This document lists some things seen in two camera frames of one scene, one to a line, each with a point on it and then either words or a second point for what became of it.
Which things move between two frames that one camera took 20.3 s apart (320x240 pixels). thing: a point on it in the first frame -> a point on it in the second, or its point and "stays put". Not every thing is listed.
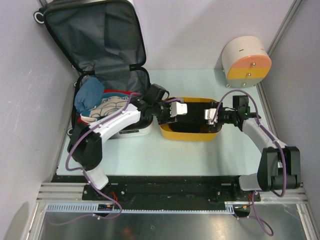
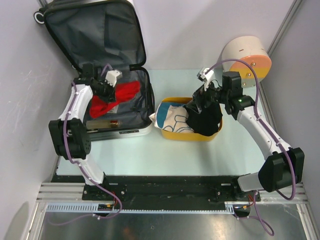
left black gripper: x=167 y=119 -> x=111 y=96
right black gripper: x=218 y=121 -> x=197 y=97
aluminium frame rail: x=73 y=192 stays put
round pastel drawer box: x=246 y=61 stays put
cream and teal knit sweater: x=111 y=103 -> x=171 y=116
